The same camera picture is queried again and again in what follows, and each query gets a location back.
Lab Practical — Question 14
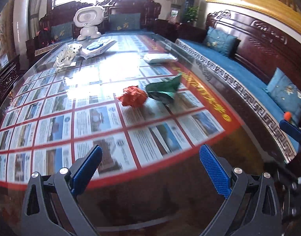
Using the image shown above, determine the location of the orange tipped green stick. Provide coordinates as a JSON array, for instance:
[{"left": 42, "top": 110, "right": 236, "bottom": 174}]
[{"left": 283, "top": 111, "right": 295, "bottom": 125}]

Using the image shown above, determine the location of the blue embroidered cushion near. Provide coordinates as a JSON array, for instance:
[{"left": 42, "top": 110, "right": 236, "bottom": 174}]
[{"left": 264, "top": 68, "right": 301, "bottom": 125}]

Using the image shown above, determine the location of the blue embroidered cushion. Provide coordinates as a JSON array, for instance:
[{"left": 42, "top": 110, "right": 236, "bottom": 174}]
[
  {"left": 264, "top": 68, "right": 301, "bottom": 125},
  {"left": 203, "top": 27, "right": 238, "bottom": 57}
]

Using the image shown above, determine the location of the long carved wooden sofa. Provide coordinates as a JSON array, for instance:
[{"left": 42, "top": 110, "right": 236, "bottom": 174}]
[{"left": 176, "top": 10, "right": 301, "bottom": 162}]

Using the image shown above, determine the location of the blue embroidered cushion far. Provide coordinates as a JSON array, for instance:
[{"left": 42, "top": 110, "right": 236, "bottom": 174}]
[{"left": 203, "top": 27, "right": 238, "bottom": 57}]

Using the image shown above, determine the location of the dark green foil wrapper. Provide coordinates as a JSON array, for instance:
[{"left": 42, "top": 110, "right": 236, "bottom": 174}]
[{"left": 145, "top": 75, "right": 181, "bottom": 104}]

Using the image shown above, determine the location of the dark wooden side cabinet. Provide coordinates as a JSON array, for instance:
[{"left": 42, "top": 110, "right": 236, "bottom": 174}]
[{"left": 0, "top": 55, "right": 20, "bottom": 106}]

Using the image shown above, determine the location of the crumpled red paper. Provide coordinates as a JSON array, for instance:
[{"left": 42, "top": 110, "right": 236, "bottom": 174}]
[{"left": 117, "top": 86, "right": 148, "bottom": 108}]

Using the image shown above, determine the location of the white crumpled spotted bag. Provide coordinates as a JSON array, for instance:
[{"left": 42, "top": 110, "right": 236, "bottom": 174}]
[{"left": 53, "top": 43, "right": 83, "bottom": 71}]

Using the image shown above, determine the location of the green potted plant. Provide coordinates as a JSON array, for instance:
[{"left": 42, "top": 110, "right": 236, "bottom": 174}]
[{"left": 183, "top": 6, "right": 199, "bottom": 24}]

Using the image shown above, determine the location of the white flat tissue pack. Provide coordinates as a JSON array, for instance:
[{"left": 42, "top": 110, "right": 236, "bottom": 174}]
[{"left": 143, "top": 53, "right": 178, "bottom": 64}]

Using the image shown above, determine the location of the white blue plastic package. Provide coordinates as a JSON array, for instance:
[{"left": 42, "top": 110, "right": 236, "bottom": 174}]
[{"left": 79, "top": 38, "right": 117, "bottom": 60}]

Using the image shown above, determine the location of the teal cushion back left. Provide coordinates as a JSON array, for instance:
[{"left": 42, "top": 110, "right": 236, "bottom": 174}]
[{"left": 51, "top": 22, "right": 73, "bottom": 42}]

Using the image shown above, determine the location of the teal cushion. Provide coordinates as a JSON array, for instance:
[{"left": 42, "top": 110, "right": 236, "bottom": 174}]
[
  {"left": 109, "top": 13, "right": 140, "bottom": 31},
  {"left": 51, "top": 22, "right": 73, "bottom": 42}
]

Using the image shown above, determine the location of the white toy robot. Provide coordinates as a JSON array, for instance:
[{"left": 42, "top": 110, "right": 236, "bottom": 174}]
[{"left": 73, "top": 5, "right": 104, "bottom": 41}]

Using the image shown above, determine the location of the teal cushion back right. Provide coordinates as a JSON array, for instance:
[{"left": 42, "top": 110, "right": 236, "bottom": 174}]
[{"left": 109, "top": 13, "right": 140, "bottom": 31}]

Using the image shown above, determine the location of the carved wooden back sofa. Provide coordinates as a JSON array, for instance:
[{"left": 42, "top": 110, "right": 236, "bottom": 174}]
[{"left": 25, "top": 0, "right": 162, "bottom": 64}]

